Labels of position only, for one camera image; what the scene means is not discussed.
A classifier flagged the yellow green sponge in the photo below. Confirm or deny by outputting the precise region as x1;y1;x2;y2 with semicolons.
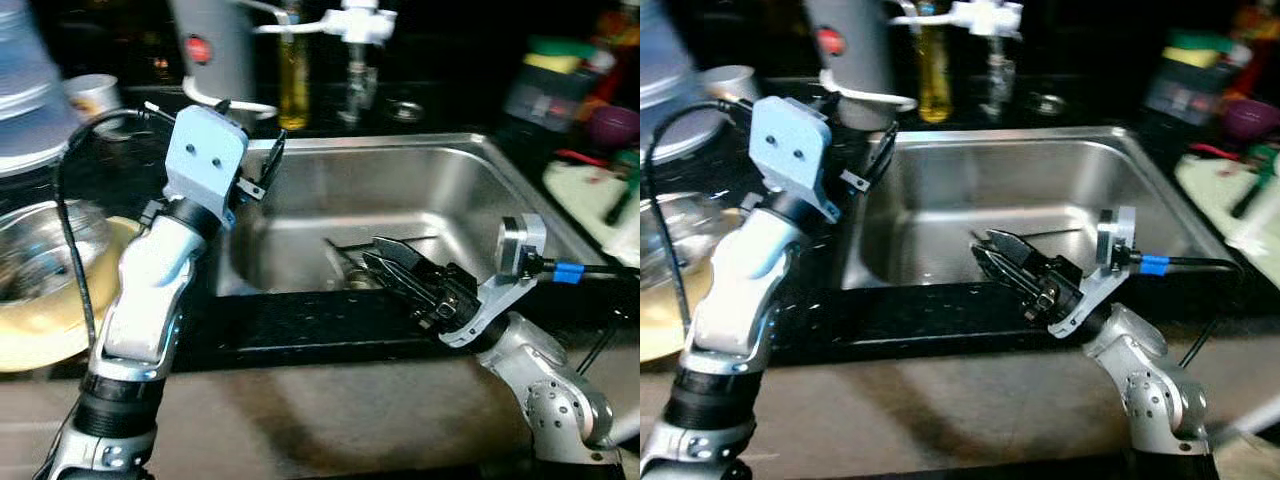
1165;30;1241;69
525;38;601;76

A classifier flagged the stainless steel sink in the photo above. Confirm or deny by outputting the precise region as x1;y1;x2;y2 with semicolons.
840;125;1241;291
215;132;611;298

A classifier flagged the red yellow printed packet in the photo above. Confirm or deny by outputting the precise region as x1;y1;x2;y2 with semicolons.
1225;0;1280;101
590;0;641;111

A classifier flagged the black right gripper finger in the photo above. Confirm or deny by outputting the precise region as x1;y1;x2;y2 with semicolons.
361;251;427;307
979;244;1042;300
371;236;442;282
989;229;1057;274

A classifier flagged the yellow oil bottle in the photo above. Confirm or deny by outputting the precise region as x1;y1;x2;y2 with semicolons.
278;5;311;131
918;5;951;124

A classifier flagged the clear sponge holder box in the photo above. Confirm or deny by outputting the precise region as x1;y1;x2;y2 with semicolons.
1145;55;1236;126
503;65;591;136

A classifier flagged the black cable with blue tag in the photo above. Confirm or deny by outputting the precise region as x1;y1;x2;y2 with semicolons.
530;258;641;376
1130;253;1246;366

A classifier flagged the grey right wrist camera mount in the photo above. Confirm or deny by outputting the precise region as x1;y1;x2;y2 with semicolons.
440;213;549;349
1048;205;1141;339

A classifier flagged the white hose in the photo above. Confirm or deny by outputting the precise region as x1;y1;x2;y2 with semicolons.
825;0;966;113
183;0;336;117

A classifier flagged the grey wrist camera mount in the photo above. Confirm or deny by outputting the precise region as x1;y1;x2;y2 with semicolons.
748;95;841;223
1048;205;1141;339
440;213;549;349
163;103;251;226

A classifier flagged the pale green cloth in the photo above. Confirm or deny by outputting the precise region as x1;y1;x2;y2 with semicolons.
543;158;641;251
1175;150;1280;256

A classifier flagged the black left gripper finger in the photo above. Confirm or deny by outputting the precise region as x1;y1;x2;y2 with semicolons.
261;130;290;192
866;120;901;187

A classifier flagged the purple cup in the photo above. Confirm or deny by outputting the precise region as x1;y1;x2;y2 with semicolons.
585;103;641;151
1222;97;1280;143

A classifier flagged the green black handled tool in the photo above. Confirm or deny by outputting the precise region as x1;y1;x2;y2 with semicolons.
1232;145;1280;219
605;150;641;226

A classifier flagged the white printed cup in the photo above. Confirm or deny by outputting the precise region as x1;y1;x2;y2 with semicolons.
700;65;761;106
65;73;123;126

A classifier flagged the white plastic container stack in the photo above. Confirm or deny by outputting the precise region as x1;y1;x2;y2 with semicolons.
0;0;81;176
640;0;726;161

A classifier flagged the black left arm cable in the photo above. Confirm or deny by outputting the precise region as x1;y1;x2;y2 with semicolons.
52;100;181;351
645;98;761;341

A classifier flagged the white faucet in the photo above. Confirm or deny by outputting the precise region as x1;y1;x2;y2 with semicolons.
950;0;1026;121
318;0;399;126

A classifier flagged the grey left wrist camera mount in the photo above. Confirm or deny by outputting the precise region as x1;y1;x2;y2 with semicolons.
748;95;841;223
163;103;251;226

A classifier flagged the grey canister with red button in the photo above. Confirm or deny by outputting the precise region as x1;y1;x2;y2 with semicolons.
168;0;258;106
803;0;894;131

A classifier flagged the yellow round plate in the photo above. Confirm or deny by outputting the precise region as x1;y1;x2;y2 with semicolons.
0;215;141;373
640;205;746;364

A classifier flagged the metal sink drain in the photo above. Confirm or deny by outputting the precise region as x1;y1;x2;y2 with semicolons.
335;262;386;291

